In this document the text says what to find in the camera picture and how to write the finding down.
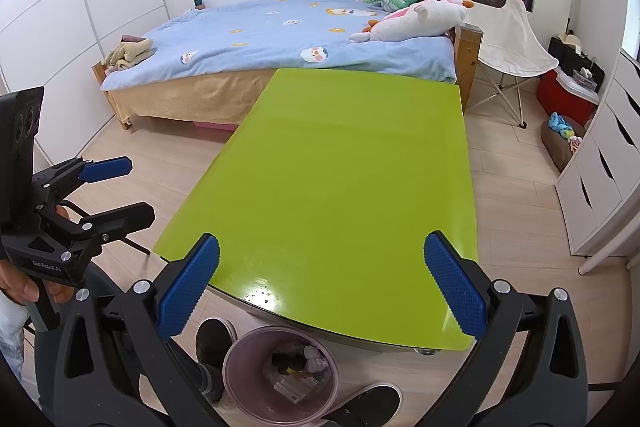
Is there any white folding chair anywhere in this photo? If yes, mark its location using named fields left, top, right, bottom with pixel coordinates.
left=445, top=0, right=560, bottom=128

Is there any black bag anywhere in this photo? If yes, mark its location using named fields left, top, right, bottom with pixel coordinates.
left=547, top=34, right=606, bottom=82

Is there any blue printed blanket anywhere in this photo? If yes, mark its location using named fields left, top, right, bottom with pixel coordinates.
left=102, top=0, right=457, bottom=90

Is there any person's left forearm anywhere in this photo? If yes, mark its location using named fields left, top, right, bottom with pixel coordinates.
left=0, top=292, right=28, bottom=350

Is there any person's right black shoe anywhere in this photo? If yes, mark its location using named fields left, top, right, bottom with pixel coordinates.
left=327, top=382, right=403, bottom=427

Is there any red storage box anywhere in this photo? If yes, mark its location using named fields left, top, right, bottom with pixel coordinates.
left=536, top=68, right=601, bottom=125

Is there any beige folded towel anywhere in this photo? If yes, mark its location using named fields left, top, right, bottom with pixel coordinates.
left=103, top=36, right=154, bottom=72

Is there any white drawer cabinet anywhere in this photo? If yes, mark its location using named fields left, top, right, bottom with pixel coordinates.
left=555, top=49, right=640, bottom=275

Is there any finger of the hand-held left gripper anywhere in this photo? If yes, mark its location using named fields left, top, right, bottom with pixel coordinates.
left=39, top=201, right=156, bottom=258
left=32, top=157, right=133, bottom=208

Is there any blue soft toy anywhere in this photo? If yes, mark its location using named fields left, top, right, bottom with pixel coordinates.
left=547, top=112, right=583, bottom=142

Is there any white sliding wardrobe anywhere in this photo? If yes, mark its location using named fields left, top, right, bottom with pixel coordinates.
left=0, top=0, right=171, bottom=168

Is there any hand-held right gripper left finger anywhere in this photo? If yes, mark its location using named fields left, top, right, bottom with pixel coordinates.
left=52, top=233, right=221, bottom=427

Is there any person's left hand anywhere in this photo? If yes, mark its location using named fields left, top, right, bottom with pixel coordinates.
left=0, top=257, right=45, bottom=306

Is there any wooden bed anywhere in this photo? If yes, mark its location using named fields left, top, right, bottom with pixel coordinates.
left=91, top=0, right=483, bottom=130

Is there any person's black shoe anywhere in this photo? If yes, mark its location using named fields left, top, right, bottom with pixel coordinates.
left=195, top=318, right=238, bottom=410
left=327, top=382, right=403, bottom=427

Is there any brown pet bed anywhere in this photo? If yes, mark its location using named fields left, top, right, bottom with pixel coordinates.
left=540, top=119, right=588, bottom=172

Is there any white plush toy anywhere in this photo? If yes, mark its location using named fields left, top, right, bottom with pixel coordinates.
left=349, top=0, right=473, bottom=44

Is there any clear plastic bag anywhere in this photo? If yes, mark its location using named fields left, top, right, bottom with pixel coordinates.
left=265, top=342, right=333, bottom=408

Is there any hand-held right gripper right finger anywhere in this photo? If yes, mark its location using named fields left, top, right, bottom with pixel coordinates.
left=424, top=231, right=590, bottom=427

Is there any green topped black table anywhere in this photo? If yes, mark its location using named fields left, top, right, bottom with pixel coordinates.
left=152, top=68, right=478, bottom=353

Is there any person's left black shoe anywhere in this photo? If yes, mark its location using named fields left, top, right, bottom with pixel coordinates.
left=195, top=318, right=238, bottom=410

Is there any pink plastic bin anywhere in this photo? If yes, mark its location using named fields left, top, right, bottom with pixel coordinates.
left=222, top=326, right=341, bottom=425

